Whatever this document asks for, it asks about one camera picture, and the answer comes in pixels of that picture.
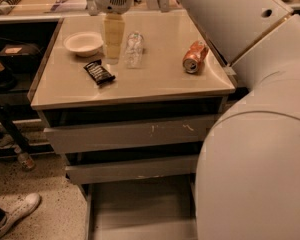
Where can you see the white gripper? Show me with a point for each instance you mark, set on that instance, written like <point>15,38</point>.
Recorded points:
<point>113,24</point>

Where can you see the black rxbar chocolate wrapper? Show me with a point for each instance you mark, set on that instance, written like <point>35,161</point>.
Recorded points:
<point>98,73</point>

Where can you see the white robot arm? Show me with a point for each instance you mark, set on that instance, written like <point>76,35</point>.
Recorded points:
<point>248,172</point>

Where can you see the grey drawer cabinet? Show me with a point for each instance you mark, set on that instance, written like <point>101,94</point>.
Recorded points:
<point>66,95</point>

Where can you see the top grey drawer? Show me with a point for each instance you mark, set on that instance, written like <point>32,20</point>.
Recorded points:
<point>129,134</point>

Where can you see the middle grey drawer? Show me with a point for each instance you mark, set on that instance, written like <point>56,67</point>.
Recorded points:
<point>132,170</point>

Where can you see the bottom open grey drawer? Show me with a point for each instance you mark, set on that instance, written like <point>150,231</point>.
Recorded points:
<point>159,208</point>

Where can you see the white paper bowl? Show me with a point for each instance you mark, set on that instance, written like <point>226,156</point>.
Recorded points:
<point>84,44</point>

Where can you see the clear crushed plastic bottle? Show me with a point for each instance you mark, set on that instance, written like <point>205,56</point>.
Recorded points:
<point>134,50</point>

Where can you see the orange soda can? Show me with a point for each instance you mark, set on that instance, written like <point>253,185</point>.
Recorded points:
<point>194,57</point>

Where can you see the black bag with label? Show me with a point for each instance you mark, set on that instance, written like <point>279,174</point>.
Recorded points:
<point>21,58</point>

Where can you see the small bottle on floor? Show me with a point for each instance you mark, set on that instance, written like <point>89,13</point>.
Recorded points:
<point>24,159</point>

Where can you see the white sneaker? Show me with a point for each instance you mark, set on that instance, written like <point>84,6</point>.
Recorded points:
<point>28,205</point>

